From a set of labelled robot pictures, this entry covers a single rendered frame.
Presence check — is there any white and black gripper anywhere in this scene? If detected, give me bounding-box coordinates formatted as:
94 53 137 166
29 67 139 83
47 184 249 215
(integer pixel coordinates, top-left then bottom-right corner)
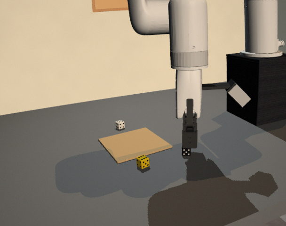
171 65 208 148

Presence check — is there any orange flat mat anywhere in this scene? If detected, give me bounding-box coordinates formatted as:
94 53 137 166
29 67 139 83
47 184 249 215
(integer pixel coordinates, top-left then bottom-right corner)
98 128 173 163

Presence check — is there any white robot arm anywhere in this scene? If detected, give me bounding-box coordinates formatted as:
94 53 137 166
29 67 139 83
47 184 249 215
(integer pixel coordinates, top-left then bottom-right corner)
127 0 285 107

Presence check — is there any cream die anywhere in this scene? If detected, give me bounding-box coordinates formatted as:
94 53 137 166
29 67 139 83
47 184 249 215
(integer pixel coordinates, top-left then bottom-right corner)
115 120 125 129

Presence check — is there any yellow die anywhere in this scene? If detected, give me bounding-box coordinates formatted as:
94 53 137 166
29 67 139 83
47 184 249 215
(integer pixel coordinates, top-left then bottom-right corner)
136 155 150 169

